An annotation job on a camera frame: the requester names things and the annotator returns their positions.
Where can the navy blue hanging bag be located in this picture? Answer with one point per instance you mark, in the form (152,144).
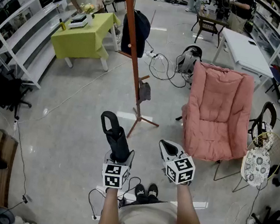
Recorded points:
(142,33)

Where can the brown wooden coat stand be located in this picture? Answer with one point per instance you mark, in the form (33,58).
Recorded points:
(132,24)

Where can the white rectangular table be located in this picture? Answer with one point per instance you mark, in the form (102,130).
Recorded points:
(245,52)

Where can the pale flowers in vase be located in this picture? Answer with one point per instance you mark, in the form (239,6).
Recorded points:
(204,2)

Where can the white floor socket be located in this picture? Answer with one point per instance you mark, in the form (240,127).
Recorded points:
(252,221)

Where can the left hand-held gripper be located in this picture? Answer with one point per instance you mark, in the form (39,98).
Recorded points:
(114,175)

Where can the person's right forearm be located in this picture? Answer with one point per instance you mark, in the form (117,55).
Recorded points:
(187,212)

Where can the small grey hanging pouch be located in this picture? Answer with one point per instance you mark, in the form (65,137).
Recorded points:
(145,91)

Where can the pink padded lounge chair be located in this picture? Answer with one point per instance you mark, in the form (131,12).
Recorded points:
(218,107)

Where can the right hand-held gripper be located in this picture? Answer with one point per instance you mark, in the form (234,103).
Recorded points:
(181,169)

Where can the black chair with floral cushion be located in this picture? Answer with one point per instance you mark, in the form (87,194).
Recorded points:
(261,121)

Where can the person's left black shoe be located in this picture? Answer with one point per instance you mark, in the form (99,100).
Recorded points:
(140,190)

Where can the person's black shoe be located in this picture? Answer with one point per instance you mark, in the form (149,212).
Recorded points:
(140,190)
(153,190)

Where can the dark metal side table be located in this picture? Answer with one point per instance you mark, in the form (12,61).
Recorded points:
(211,20)

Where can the person's left forearm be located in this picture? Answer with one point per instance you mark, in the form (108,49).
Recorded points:
(110,214)

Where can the brown wooden bench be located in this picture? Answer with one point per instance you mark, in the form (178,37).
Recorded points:
(1,166)

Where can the yellow flower bouquet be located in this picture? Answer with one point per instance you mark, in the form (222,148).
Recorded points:
(87,8)

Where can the black office chair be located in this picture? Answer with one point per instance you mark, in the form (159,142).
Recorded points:
(0,88)

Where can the white curved shelving unit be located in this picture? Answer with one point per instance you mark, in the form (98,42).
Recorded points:
(28,37)

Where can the black phone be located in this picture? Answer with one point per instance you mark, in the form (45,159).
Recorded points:
(252,43)

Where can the grey backpack device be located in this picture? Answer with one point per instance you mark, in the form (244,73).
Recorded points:
(187,59)

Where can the yellow bottle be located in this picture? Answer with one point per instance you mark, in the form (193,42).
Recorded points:
(62,25)

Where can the person's black trousers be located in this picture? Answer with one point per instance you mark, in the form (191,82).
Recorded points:
(142,200)

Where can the black umbrella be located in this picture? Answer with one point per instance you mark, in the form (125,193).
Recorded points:
(119,142)

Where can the person's right black shoe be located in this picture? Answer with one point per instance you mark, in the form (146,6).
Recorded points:
(153,190)

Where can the white power strip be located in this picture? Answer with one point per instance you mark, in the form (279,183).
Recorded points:
(153,55)

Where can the table with green cloth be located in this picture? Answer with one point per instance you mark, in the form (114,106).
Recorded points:
(83,40)

